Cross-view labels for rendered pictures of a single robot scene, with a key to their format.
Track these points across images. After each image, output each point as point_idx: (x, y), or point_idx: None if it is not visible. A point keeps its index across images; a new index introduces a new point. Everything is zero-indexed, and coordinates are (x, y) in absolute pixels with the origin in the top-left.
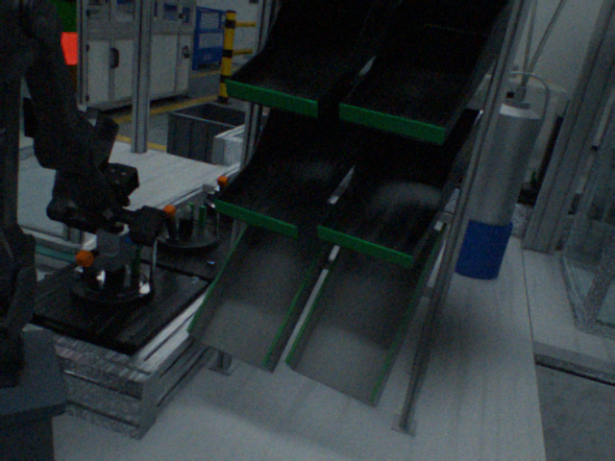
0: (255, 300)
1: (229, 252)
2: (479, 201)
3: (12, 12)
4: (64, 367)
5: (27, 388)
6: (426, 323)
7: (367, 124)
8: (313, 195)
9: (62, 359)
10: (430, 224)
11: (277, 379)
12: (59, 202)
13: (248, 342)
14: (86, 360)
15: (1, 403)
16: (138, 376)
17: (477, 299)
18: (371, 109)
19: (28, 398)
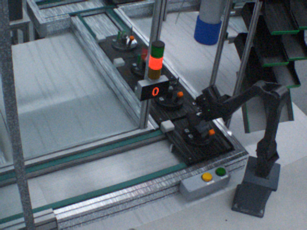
0: (252, 112)
1: (185, 93)
2: (213, 17)
3: (288, 95)
4: (226, 165)
5: (272, 167)
6: None
7: (294, 60)
8: (267, 76)
9: (226, 163)
10: (296, 72)
11: (237, 128)
12: (194, 120)
13: (258, 125)
14: (231, 159)
15: (276, 173)
16: (245, 153)
17: (227, 55)
18: (288, 53)
19: (276, 168)
